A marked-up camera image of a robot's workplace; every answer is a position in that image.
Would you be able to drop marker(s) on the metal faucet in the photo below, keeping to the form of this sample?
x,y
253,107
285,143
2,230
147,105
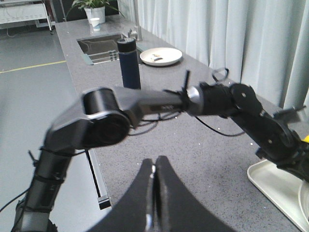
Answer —
x,y
136,33

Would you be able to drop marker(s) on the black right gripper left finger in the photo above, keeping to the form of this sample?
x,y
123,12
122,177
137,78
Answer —
x,y
134,212

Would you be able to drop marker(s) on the potted green plant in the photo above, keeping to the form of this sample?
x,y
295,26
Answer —
x,y
94,8

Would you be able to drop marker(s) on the white rectangular tray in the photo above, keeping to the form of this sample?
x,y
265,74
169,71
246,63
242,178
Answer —
x,y
281,188

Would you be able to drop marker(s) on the white round plate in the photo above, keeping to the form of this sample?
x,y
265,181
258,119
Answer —
x,y
303,200

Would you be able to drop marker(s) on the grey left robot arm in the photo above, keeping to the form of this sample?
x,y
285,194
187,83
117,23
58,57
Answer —
x,y
104,117

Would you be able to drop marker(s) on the grey curtain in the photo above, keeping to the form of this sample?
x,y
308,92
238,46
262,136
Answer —
x,y
263,43

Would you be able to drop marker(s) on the white paper cup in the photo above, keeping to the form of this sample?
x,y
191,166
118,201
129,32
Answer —
x,y
95,23

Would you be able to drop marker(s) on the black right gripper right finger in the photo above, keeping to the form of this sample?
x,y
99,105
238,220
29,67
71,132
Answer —
x,y
177,208

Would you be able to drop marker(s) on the kitchen sink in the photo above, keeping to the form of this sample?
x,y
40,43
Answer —
x,y
100,49

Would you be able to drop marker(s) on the dark blue thermos bottle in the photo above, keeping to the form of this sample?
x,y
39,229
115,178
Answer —
x,y
129,63

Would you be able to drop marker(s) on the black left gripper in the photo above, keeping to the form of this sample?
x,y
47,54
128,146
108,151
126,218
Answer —
x,y
294,160

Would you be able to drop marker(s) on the yellow lemon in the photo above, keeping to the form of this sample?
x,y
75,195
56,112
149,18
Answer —
x,y
306,139

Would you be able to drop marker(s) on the white rolling cart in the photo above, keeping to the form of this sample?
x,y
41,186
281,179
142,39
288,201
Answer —
x,y
16,11

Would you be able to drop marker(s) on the white far plate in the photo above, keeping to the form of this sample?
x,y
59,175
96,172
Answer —
x,y
161,56

